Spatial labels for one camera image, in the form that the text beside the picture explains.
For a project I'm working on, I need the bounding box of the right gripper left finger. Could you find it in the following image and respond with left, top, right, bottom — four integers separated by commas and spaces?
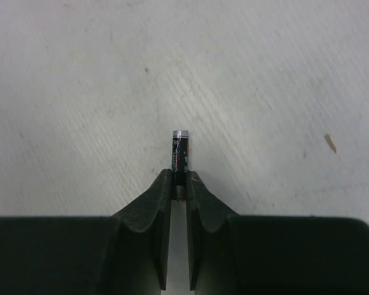
0, 169, 172, 294

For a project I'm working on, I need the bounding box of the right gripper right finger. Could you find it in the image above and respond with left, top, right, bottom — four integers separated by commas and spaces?
186, 171, 369, 294

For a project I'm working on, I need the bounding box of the dark AAA battery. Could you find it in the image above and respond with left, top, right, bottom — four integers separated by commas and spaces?
171, 130, 189, 202

